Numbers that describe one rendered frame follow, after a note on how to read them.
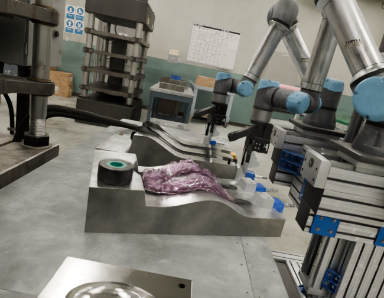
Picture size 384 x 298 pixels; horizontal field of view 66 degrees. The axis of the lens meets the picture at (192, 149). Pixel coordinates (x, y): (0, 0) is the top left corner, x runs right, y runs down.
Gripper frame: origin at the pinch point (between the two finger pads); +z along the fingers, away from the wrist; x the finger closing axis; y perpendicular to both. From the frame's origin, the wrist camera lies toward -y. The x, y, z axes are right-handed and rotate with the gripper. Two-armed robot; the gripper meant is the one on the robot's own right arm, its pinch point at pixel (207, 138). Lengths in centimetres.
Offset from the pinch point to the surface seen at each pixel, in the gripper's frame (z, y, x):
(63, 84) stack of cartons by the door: 54, -165, 603
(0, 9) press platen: -40, -86, -41
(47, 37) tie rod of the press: -35, -76, -28
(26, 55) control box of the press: -27, -85, -15
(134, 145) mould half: -5, -42, -48
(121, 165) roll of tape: -9, -47, -82
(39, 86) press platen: -18, -77, -32
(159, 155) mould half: -3, -33, -50
